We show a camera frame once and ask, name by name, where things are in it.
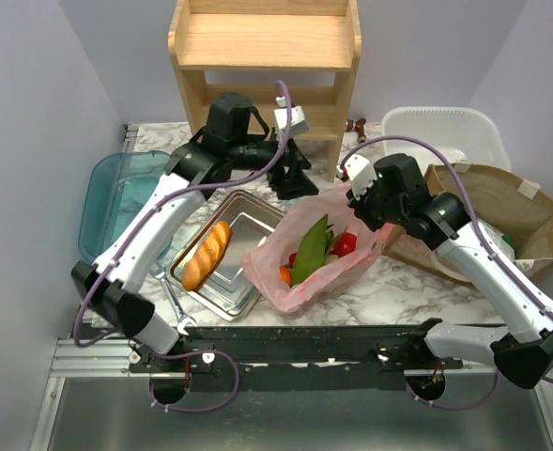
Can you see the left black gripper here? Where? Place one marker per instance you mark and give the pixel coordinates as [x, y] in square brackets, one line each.
[295, 183]

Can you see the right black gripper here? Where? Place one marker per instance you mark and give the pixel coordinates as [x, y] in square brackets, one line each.
[359, 206]

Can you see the green toy leafy vegetable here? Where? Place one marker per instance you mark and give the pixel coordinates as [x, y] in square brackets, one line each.
[313, 250]

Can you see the pink plastic grocery bag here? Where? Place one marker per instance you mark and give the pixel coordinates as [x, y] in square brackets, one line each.
[261, 264]

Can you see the brown burlap tote bag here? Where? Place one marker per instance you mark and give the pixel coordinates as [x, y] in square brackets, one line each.
[512, 205]

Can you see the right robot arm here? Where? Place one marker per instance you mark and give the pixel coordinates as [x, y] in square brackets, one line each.
[394, 191]

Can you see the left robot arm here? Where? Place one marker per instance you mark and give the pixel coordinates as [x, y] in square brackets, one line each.
[222, 154]

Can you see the red toy pepper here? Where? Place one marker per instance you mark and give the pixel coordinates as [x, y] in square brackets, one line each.
[340, 245]

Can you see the pale green toy vegetable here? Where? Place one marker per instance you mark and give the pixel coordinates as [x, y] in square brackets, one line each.
[331, 258]

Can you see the copper pipe fitting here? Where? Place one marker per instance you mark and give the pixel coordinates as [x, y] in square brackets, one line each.
[358, 127]

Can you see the toy orange fruit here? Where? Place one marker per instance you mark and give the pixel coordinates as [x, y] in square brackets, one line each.
[286, 275]

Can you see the toy baguette bread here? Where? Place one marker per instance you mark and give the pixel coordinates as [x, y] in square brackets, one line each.
[207, 256]

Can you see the white plastic bin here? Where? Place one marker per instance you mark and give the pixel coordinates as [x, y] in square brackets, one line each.
[459, 133]

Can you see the metal baking tray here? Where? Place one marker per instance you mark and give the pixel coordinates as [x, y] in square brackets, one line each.
[227, 292]

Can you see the clear green snack packet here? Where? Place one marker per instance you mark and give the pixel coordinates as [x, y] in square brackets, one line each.
[504, 243]

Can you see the steel combination wrench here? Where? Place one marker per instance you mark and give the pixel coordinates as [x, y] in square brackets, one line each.
[184, 320]

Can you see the wooden step shelf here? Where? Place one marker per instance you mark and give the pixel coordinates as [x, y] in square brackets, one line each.
[269, 36]

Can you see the teal plastic bin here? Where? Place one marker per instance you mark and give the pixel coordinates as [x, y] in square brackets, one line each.
[119, 186]

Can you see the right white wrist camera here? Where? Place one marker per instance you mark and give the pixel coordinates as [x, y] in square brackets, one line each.
[361, 174]

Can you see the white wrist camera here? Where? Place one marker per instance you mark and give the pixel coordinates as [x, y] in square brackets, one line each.
[298, 125]
[361, 174]

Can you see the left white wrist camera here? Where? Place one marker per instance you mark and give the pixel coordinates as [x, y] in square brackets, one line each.
[298, 125]

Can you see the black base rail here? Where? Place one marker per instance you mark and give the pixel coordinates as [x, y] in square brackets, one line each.
[294, 358]

